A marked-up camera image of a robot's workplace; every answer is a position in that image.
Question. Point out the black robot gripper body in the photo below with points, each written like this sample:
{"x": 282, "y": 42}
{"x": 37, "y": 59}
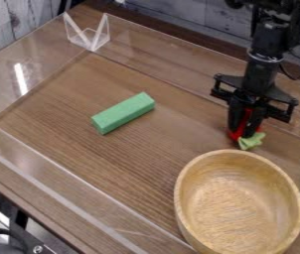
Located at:
{"x": 277, "y": 103}

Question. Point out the red plush strawberry green leaf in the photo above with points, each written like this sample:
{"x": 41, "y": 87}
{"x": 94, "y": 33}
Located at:
{"x": 246, "y": 143}

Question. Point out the wooden oval bowl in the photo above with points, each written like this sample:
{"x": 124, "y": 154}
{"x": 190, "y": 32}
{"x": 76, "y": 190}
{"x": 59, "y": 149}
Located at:
{"x": 237, "y": 204}

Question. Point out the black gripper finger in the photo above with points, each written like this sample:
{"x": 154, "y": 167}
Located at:
{"x": 234, "y": 113}
{"x": 254, "y": 118}

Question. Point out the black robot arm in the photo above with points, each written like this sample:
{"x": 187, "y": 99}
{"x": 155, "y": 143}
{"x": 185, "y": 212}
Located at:
{"x": 274, "y": 32}

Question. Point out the green rectangular foam block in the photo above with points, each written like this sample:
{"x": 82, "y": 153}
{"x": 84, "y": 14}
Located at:
{"x": 123, "y": 112}

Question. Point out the clear acrylic tray enclosure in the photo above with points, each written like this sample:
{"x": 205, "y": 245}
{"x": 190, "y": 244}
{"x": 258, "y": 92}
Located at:
{"x": 100, "y": 188}

